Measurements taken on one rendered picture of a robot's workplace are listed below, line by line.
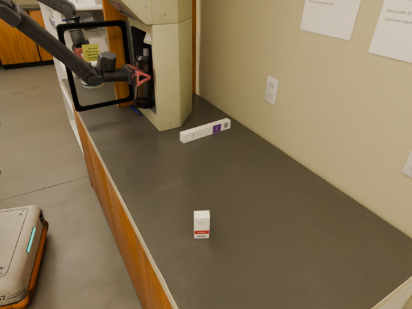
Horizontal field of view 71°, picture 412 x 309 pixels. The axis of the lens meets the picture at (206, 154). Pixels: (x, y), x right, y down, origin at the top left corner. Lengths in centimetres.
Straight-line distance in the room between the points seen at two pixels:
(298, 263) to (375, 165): 43
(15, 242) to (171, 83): 127
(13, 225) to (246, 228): 154
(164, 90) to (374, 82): 81
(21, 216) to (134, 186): 119
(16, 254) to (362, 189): 171
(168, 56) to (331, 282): 101
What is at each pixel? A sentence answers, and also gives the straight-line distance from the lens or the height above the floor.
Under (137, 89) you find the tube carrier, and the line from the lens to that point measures 143.
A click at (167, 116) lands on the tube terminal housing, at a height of 101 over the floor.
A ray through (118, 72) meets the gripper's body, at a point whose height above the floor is 121.
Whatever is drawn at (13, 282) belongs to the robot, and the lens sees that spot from 184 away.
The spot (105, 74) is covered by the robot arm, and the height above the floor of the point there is 121.
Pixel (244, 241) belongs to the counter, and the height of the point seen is 94.
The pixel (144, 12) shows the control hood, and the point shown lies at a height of 145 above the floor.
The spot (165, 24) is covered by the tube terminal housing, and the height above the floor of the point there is 141.
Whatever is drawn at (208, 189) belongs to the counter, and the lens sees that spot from 103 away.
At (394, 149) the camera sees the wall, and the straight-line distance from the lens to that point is 104.
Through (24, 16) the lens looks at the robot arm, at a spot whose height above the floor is 145.
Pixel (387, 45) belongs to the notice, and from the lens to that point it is 101.
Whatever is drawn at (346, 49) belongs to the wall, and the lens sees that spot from 108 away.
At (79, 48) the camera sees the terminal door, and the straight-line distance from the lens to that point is 149.
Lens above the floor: 160
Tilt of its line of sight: 33 degrees down
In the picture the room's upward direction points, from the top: 2 degrees clockwise
